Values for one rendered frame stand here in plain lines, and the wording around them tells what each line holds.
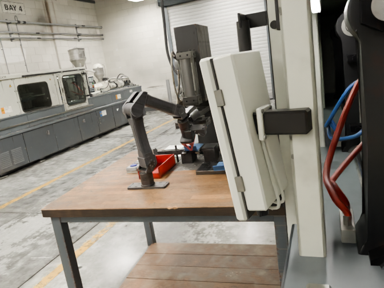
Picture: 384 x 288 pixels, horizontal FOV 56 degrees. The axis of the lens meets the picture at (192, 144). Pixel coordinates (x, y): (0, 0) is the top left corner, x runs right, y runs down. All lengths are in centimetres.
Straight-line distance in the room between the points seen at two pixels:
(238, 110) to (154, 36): 1147
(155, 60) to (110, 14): 217
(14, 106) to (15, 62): 310
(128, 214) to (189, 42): 99
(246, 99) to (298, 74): 12
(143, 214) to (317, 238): 83
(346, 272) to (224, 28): 1070
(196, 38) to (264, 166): 130
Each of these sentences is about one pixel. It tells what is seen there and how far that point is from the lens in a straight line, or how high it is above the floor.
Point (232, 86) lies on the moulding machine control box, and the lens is 78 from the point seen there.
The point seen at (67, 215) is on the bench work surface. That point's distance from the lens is 174.
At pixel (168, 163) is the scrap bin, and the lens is 198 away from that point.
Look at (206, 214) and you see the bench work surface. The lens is 144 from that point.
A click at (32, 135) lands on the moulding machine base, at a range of 732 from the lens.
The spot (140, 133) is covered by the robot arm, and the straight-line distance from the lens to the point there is 168.
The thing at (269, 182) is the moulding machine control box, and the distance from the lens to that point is 85.
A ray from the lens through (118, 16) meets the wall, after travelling 1285.
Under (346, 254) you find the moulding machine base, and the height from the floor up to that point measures 97.
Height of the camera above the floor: 146
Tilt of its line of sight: 13 degrees down
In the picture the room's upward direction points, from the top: 8 degrees counter-clockwise
